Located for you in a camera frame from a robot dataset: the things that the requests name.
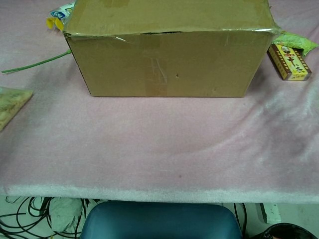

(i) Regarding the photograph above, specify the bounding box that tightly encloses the brown cardboard box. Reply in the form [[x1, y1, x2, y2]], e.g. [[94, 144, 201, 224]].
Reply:
[[62, 0, 284, 98]]

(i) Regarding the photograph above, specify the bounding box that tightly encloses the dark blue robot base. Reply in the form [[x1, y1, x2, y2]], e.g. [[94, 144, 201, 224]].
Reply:
[[80, 201, 243, 239]]

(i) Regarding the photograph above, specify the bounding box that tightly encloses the pink table cloth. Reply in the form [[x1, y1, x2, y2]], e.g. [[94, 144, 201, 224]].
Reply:
[[0, 0, 319, 204]]

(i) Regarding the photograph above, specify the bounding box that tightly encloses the white crumpled plastic bag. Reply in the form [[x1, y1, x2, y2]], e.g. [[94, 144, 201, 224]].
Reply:
[[48, 198, 87, 234]]

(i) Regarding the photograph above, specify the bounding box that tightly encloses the red yellow spice box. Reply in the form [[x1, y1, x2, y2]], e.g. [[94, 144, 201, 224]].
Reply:
[[267, 43, 313, 82]]

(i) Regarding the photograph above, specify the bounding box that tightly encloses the white blue yellow roll pack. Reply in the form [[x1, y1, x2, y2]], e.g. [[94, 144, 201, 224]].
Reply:
[[46, 1, 75, 32]]

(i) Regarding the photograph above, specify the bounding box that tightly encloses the white table leg foot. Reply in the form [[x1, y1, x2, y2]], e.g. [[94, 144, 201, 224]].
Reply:
[[259, 203, 281, 224]]

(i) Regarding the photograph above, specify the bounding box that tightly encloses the beige clear snack packet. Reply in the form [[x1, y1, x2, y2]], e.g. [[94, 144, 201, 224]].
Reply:
[[0, 86, 33, 132]]

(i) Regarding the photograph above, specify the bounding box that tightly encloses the light green snack packet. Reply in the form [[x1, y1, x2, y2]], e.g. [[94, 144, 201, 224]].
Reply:
[[270, 31, 319, 57]]

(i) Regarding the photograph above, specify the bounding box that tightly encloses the black floor cable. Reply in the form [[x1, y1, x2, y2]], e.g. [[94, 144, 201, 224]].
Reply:
[[233, 203, 248, 231], [0, 196, 88, 239]]

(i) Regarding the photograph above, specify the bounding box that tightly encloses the green plastic strap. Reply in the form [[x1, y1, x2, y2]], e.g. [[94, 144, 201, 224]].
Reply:
[[1, 49, 71, 74]]

